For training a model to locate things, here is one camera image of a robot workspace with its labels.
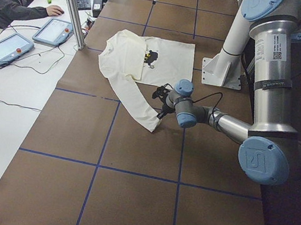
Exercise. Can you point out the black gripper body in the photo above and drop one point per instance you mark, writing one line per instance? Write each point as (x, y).
(166, 107)

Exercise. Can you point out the cream long-sleeve printed shirt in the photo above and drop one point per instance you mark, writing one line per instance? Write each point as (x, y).
(129, 59)

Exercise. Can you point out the person's hand on mouse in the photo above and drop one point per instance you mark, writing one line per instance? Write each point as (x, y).
(50, 9)

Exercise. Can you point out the small black box with label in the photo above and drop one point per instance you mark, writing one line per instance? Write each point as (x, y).
(97, 7)

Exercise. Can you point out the far teach pendant tablet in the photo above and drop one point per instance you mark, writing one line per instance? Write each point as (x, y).
(54, 32)

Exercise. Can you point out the teach pendant tablet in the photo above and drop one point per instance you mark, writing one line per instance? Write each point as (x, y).
(12, 47)
(54, 32)

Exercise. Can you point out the near teach pendant tablet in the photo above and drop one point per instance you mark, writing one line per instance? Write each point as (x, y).
(12, 47)

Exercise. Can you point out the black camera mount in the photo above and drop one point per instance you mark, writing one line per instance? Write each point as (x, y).
(162, 92)

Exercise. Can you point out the white pedestal column with base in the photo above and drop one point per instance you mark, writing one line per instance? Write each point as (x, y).
(224, 70)

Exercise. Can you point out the aluminium frame post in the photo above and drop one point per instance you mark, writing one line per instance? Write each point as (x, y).
(75, 20)

